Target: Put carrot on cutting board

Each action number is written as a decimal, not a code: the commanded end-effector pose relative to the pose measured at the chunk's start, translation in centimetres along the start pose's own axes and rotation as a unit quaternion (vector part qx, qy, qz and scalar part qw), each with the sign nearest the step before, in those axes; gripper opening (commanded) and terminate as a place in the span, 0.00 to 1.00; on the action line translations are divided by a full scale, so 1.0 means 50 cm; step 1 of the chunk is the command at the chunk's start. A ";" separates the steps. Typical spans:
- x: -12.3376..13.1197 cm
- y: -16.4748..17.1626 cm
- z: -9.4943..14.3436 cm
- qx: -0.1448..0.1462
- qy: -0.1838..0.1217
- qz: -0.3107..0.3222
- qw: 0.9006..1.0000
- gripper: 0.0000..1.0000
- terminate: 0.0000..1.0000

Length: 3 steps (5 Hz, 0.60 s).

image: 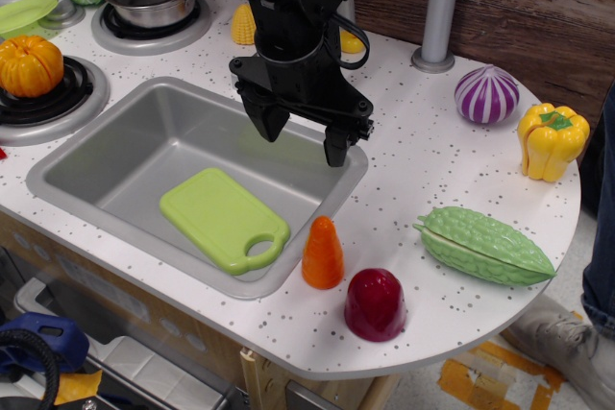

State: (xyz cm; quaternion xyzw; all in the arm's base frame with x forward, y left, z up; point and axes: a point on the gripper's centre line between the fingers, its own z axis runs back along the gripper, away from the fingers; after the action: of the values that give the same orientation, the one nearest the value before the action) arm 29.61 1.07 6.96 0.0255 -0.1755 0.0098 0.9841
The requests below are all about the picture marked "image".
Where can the light green plastic plate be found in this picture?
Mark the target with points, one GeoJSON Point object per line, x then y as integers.
{"type": "Point", "coordinates": [22, 13]}

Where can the yellow toy bell pepper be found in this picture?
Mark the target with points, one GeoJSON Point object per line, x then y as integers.
{"type": "Point", "coordinates": [550, 138]}

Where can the blue jeans leg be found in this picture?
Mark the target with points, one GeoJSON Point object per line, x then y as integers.
{"type": "Point", "coordinates": [597, 178]}

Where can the grey toy sink basin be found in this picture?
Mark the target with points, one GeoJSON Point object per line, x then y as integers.
{"type": "Point", "coordinates": [115, 170]}

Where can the front left stove burner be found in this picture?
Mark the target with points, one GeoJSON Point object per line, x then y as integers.
{"type": "Point", "coordinates": [80, 96]}

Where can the orange toy pumpkin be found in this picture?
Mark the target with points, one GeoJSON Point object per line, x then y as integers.
{"type": "Point", "coordinates": [31, 66]}

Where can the stove burner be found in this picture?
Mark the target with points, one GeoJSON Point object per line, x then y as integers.
{"type": "Point", "coordinates": [115, 35]}
{"type": "Point", "coordinates": [80, 96]}

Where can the yellow toy lemon piece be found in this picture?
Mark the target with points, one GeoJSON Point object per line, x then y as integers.
{"type": "Point", "coordinates": [350, 44]}

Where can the orange toy carrot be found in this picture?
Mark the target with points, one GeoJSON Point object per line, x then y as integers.
{"type": "Point", "coordinates": [323, 258]}

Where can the blue clamp tool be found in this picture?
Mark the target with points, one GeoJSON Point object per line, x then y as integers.
{"type": "Point", "coordinates": [33, 341]}

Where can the green plastic cutting board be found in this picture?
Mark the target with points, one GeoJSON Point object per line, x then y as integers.
{"type": "Point", "coordinates": [233, 228]}

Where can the green toy bitter melon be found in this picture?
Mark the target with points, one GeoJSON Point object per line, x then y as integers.
{"type": "Point", "coordinates": [483, 247]}

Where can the dark red toy beet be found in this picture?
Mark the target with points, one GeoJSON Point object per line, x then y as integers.
{"type": "Point", "coordinates": [375, 308]}

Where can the rear stove burner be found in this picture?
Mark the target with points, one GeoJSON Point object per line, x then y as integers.
{"type": "Point", "coordinates": [115, 35]}

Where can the grey sneaker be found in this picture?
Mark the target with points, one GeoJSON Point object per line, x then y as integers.
{"type": "Point", "coordinates": [556, 337]}

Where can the grey metal pole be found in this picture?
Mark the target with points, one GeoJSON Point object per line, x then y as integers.
{"type": "Point", "coordinates": [434, 56]}

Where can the purple striped toy onion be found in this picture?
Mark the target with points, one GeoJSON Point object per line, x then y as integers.
{"type": "Point", "coordinates": [486, 95]}

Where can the yellow toy corn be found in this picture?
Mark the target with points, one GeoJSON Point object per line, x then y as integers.
{"type": "Point", "coordinates": [243, 26]}

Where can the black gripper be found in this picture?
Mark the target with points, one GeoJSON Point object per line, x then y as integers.
{"type": "Point", "coordinates": [311, 87]}

